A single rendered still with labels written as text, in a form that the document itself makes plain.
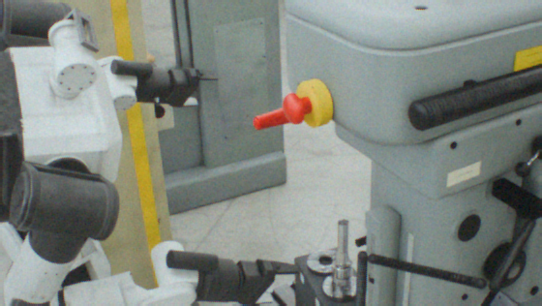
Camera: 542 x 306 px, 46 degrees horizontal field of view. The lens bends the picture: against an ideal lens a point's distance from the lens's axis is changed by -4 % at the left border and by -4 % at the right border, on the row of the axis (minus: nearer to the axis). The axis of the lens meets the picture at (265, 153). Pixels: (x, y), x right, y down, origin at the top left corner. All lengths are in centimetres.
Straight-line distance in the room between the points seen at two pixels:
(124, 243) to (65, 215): 193
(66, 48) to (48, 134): 14
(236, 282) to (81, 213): 40
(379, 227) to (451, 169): 17
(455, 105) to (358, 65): 12
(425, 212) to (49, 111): 62
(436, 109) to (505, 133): 20
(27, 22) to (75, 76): 26
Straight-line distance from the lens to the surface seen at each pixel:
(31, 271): 113
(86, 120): 113
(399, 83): 75
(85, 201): 102
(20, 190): 103
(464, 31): 78
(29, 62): 121
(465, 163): 88
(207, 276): 126
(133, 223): 290
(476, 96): 78
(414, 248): 101
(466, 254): 102
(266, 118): 93
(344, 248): 146
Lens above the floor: 210
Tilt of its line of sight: 28 degrees down
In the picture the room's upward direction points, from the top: 3 degrees counter-clockwise
